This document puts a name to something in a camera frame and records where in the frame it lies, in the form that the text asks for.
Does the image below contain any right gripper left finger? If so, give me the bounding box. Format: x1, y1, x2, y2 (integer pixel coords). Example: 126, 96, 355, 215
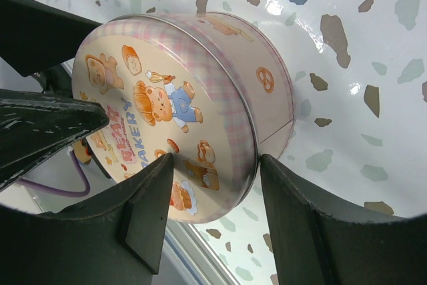
1, 154, 174, 284

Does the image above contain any round metal tin lid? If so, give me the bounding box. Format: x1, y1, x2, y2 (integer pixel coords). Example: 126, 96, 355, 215
72, 16, 256, 224

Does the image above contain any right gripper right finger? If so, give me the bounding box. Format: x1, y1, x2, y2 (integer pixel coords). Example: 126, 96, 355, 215
260, 154, 426, 284

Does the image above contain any aluminium front rail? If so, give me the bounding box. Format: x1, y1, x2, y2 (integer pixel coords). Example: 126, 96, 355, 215
163, 220, 239, 284

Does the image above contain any round metal tin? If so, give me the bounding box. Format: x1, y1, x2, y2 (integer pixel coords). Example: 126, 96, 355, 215
95, 13, 294, 168

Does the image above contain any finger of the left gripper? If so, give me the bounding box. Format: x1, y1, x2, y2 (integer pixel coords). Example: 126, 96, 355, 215
1, 0, 101, 77
1, 89, 109, 190

